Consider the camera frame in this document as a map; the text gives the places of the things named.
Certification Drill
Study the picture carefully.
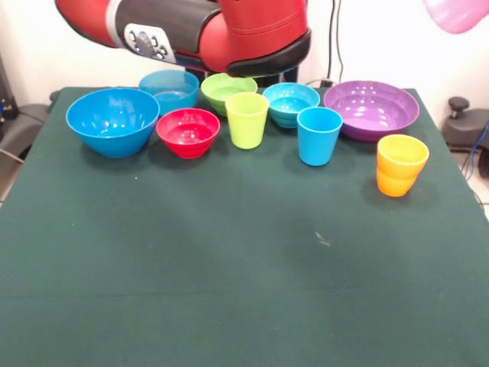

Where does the orange cup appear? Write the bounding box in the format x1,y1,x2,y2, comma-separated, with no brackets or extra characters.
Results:
377,134,430,180
377,167,418,198

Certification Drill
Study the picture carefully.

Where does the large pink bowl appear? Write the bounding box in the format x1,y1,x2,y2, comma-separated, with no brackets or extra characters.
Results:
422,0,489,35

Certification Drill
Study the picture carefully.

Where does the green cup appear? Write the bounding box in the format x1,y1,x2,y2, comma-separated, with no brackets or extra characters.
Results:
225,91,270,150

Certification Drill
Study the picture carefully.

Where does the small red bowl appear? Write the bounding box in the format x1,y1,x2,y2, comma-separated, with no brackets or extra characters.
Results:
155,108,222,160

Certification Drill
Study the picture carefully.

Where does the blue cup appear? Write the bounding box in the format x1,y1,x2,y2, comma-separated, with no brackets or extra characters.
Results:
296,106,344,167

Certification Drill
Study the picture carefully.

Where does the dark green tablecloth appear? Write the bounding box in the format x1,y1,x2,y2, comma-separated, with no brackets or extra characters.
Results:
0,86,489,367

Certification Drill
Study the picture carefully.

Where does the small cyan bowl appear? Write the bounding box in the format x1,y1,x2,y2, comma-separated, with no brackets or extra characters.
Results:
261,82,321,129

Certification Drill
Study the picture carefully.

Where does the small green bowl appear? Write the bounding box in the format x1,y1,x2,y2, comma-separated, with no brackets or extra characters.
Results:
200,72,259,117

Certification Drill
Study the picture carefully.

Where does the small blue bowl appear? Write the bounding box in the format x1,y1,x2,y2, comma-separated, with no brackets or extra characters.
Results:
138,69,200,117

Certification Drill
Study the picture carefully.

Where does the large purple bowl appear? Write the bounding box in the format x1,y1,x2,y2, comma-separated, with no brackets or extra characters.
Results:
323,80,421,144

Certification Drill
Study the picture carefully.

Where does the large blue bowl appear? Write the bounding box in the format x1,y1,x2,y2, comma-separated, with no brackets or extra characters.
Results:
65,87,160,159

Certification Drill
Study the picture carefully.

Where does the dark grey machine base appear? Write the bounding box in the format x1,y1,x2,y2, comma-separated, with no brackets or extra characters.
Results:
442,96,489,154
0,102,50,161

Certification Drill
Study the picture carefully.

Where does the black equipment case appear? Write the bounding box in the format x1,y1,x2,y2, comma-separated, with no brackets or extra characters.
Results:
0,55,18,127

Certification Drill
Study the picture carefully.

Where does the black pedestal column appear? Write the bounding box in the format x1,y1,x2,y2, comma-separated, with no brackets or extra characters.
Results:
184,64,301,84

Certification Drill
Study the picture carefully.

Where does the black wall cable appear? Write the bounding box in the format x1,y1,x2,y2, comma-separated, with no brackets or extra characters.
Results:
326,0,345,86

